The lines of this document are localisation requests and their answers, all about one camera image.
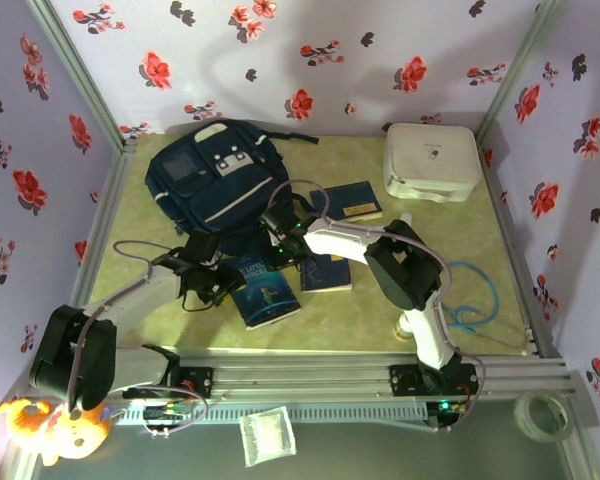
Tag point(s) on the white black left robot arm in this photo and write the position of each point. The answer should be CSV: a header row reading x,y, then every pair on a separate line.
x,y
80,360

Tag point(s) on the navy blue backpack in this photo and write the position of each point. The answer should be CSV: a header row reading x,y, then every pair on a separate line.
x,y
205,190

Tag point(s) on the dark blue book gold label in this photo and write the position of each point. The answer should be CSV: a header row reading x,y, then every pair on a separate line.
x,y
350,200

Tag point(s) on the aluminium extrusion frame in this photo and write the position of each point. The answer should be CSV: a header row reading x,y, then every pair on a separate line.
x,y
305,372

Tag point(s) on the dark blue thin book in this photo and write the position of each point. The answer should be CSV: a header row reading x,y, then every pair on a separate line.
x,y
327,275

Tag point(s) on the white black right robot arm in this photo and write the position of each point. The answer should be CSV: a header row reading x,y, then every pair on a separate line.
x,y
405,270

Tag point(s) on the orange plush toy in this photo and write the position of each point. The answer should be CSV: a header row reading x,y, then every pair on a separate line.
x,y
60,430

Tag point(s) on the Little Prince picture book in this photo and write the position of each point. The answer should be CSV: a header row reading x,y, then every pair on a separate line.
x,y
267,300

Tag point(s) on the clear tape roll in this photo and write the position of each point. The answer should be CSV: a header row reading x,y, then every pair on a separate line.
x,y
542,417

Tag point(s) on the white plastic packet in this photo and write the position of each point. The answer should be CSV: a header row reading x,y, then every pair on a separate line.
x,y
267,437

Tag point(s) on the white pill bottle orange cap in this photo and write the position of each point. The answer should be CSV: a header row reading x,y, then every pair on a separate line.
x,y
402,332

